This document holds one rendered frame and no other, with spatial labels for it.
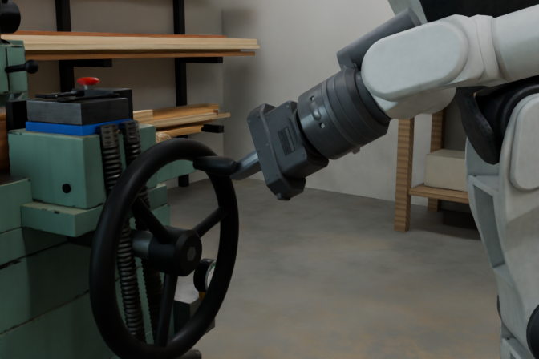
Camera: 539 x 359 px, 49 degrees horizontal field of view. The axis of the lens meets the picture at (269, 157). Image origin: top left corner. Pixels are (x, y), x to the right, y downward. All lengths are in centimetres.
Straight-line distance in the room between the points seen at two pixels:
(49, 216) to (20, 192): 6
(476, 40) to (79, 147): 46
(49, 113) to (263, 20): 397
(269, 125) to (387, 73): 17
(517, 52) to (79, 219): 52
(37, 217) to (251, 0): 410
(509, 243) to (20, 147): 72
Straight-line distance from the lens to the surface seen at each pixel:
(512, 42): 61
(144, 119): 122
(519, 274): 103
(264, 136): 72
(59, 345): 92
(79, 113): 76
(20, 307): 86
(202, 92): 479
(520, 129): 93
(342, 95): 65
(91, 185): 76
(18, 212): 82
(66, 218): 76
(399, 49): 61
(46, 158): 80
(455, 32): 60
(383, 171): 426
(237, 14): 487
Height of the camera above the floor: 107
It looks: 11 degrees down
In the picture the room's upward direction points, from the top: straight up
